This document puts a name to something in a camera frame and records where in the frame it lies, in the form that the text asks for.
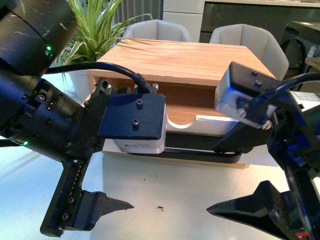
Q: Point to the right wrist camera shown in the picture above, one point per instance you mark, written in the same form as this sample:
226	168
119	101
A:
238	86

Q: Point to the wooden drawer cabinet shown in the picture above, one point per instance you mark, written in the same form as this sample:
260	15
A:
183	63

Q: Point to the right grey chair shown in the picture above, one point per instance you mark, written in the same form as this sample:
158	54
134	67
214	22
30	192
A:
259	41

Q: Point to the green spider plant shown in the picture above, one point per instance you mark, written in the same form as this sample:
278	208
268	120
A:
96	31

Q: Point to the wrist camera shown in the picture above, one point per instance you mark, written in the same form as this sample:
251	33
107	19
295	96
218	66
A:
135	122
238	86

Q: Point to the black washing machine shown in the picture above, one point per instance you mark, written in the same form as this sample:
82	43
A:
300	41

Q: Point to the grey chair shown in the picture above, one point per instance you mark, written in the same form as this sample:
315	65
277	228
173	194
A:
157	30
259	41

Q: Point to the left grey chair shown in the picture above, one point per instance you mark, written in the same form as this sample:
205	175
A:
157	30

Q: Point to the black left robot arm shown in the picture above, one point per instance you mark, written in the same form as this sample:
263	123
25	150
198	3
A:
38	116

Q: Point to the black drawer handle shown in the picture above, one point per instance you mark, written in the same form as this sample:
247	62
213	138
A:
194	147

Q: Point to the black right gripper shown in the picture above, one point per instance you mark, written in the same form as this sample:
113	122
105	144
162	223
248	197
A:
295	145

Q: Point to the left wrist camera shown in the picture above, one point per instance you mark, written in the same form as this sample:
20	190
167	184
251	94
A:
135	122

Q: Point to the white pillar cabinet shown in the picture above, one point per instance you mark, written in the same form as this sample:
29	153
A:
188	13

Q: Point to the dark kitchen counter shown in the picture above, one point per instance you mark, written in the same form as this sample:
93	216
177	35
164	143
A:
271	17

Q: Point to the white plant pot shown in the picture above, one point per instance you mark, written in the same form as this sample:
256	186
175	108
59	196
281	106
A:
80	84

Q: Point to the white drawer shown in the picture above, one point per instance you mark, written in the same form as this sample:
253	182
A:
189	109

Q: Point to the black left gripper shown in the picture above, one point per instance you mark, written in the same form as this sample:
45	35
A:
72	208

